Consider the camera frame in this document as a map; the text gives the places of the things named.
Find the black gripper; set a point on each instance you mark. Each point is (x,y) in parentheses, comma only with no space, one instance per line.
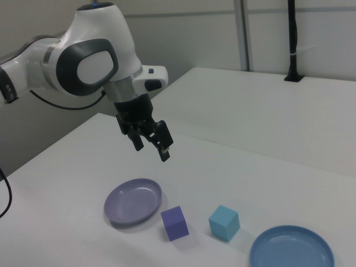
(133,109)

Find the purple foam cube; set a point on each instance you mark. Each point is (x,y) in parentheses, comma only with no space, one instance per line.
(175,225)

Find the cyan foam cube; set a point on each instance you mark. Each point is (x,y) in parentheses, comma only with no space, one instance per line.
(222,222)

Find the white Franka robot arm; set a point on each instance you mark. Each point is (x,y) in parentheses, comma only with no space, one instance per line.
(91,36)

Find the purple round plate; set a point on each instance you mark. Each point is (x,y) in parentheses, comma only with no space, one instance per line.
(130,203)

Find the black clamped mounting pole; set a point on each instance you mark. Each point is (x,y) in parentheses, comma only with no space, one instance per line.
(292,41)

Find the blue round plate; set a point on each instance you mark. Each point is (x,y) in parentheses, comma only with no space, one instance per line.
(289,250)

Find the grey partition post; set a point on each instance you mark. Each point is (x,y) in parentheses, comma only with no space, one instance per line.
(242,33)

